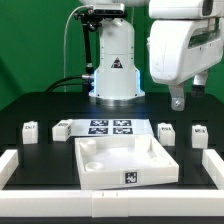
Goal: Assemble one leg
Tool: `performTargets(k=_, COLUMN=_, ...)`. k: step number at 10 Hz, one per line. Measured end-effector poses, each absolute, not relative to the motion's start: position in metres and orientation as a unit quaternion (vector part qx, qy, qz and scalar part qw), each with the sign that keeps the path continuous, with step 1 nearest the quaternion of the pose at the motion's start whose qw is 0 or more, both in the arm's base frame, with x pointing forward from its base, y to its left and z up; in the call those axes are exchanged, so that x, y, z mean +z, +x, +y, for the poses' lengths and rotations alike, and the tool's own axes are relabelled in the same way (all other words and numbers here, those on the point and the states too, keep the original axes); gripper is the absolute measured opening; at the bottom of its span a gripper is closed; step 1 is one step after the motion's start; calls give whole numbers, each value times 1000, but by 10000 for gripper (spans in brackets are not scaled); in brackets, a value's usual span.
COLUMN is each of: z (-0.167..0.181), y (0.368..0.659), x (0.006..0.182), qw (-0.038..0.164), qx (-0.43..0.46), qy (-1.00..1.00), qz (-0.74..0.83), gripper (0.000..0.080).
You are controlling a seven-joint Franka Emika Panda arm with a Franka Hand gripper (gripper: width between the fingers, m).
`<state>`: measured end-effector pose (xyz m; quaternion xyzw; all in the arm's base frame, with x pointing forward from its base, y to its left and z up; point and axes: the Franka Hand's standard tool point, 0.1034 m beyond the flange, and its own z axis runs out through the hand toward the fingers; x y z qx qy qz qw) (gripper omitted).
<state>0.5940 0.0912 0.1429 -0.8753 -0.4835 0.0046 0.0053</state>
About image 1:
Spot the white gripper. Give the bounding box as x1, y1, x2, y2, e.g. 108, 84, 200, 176
148, 20, 223, 111

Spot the white square tabletop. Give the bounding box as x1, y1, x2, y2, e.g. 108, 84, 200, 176
75, 134, 179, 190

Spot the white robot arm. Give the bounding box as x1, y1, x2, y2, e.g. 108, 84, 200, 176
80, 0, 224, 111

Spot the white fiducial marker sheet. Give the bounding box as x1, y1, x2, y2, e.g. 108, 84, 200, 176
70, 119, 153, 136

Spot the white obstacle fence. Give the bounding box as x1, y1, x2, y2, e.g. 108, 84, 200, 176
0, 149, 224, 217

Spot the black camera on stand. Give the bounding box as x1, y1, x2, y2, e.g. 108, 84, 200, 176
74, 3, 127, 90

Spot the white cable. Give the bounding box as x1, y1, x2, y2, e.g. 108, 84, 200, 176
62, 4, 84, 93

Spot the black cable bundle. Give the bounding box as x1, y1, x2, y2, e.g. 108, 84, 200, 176
44, 74, 95, 93

